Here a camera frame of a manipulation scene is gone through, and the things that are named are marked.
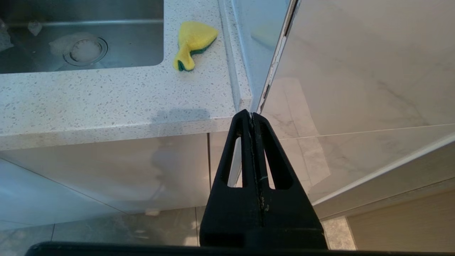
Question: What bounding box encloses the stainless steel sink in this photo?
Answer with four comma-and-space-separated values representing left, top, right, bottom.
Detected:
0, 0, 164, 74

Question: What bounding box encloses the yellow green sponge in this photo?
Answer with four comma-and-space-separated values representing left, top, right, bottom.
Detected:
173, 21, 219, 72

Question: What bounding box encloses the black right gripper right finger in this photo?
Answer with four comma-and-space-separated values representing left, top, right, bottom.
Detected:
252, 113, 328, 249

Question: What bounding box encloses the round metal sink drain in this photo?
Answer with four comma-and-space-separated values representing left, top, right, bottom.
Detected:
63, 37, 108, 67

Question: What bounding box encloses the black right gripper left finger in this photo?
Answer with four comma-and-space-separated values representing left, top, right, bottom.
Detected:
199, 109, 264, 248

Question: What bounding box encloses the white glossy base cabinet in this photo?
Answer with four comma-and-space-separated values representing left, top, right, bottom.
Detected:
0, 130, 249, 228

